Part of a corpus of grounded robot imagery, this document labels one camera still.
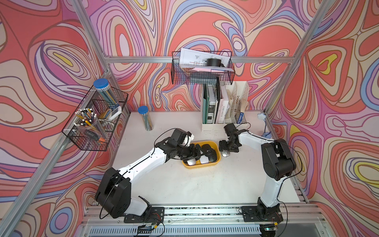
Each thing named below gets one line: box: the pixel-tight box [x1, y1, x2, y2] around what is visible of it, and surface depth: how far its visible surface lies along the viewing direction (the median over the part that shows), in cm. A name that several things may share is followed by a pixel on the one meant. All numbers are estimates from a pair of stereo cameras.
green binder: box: [202, 83, 210, 124], surface depth 92 cm
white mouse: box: [199, 155, 210, 165], surface depth 93 cm
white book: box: [215, 85, 230, 124], surface depth 96 cm
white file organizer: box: [200, 80, 250, 132], surface depth 101 cm
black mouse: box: [201, 143, 218, 162], surface depth 93 cm
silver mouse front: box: [186, 158, 197, 166], surface depth 92 cm
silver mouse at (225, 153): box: [221, 150, 231, 158], surface depth 96 cm
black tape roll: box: [206, 58, 222, 67], surface depth 84 cm
